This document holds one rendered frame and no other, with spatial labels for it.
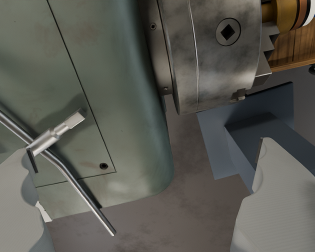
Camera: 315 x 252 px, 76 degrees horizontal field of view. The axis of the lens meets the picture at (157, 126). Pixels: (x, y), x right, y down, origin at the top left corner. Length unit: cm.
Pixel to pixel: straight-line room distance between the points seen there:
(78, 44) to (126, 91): 8
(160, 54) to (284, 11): 24
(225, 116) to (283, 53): 32
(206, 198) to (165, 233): 71
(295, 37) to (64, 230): 269
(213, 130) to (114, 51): 72
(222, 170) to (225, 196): 131
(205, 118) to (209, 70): 59
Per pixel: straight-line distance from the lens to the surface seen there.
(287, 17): 48
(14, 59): 33
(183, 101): 34
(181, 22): 30
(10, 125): 35
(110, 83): 29
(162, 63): 35
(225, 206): 249
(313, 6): 51
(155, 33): 34
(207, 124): 91
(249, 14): 32
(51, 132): 32
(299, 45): 79
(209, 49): 30
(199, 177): 212
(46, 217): 48
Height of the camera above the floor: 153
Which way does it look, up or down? 62 degrees down
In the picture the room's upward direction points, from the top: 176 degrees clockwise
